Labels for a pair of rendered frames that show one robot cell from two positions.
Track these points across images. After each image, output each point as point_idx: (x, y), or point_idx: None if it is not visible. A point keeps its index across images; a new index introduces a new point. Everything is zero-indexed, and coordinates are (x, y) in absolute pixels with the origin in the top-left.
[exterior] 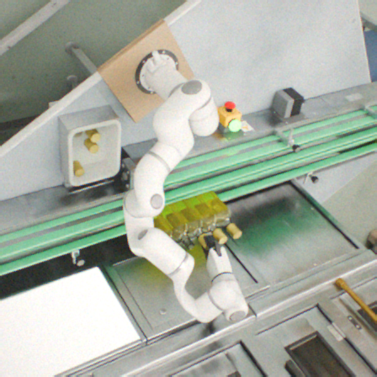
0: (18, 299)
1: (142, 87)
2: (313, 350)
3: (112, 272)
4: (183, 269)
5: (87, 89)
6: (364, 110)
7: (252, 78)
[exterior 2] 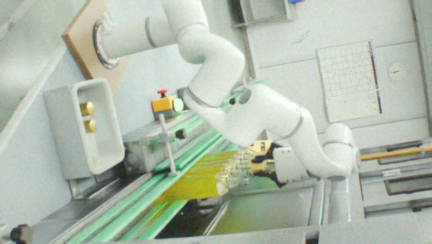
0: None
1: (102, 58)
2: (401, 184)
3: None
4: (305, 110)
5: (58, 60)
6: (234, 93)
7: (160, 74)
